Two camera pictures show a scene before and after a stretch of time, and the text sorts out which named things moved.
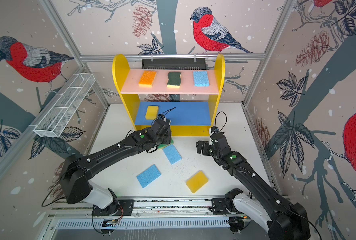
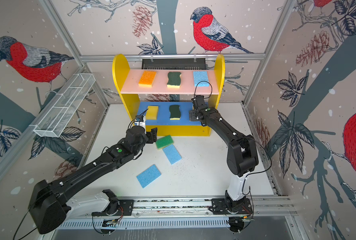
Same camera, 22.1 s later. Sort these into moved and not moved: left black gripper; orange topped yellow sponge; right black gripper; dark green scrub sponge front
Moved: left black gripper; right black gripper
Not moved: dark green scrub sponge front; orange topped yellow sponge
